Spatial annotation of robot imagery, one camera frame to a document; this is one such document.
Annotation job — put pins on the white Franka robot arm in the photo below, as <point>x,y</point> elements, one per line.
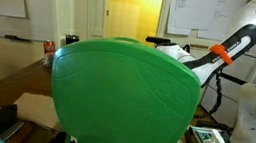
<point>254,133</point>

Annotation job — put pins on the green plastic bin lid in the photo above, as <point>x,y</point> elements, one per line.
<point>121,97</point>

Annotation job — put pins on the black cup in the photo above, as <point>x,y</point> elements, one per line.
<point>72,39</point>

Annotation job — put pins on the white door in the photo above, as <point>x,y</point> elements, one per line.
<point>96,10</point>

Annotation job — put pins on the red soda can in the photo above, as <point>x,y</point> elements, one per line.
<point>49,48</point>

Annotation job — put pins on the flat brown paper bag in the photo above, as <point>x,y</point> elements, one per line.
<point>35,109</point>

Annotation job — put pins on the dark wooden table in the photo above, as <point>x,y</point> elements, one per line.
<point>15,79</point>

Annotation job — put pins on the black whiteboard marker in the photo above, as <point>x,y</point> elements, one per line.
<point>18,38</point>

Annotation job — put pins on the metal fork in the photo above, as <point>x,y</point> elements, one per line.
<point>12,130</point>

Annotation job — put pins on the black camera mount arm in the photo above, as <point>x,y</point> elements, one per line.
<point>234,79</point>

